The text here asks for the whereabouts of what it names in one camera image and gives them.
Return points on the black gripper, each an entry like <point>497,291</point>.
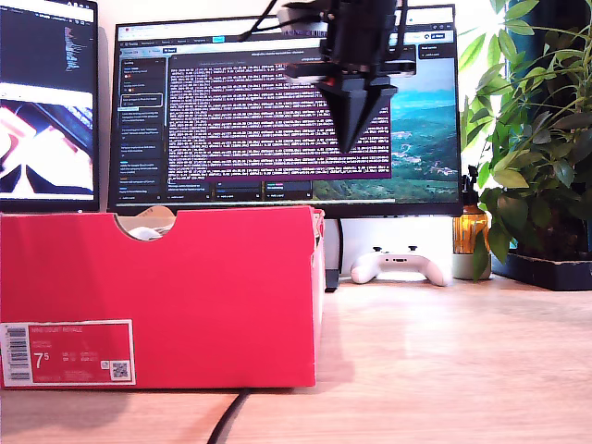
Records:
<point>361,46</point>

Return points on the red shoebox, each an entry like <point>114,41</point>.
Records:
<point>208,300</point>

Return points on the white lace-up shoe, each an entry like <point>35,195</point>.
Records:
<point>145,232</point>

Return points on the wide black Huawei monitor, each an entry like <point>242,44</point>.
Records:
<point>231,129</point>

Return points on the amber pump bottle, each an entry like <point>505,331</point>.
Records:
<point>469,226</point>

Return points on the white game controller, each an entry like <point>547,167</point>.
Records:
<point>398,263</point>

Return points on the green leafy houseplant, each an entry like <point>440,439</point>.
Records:
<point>541,162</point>

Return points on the pale green pot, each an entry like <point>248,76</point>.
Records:
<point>464,268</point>

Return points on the black planter tray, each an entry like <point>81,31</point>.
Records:
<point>550,273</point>

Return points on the black computer monitor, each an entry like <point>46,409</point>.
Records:
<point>46,55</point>

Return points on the pale grey camera box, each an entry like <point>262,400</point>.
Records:
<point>300,18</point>

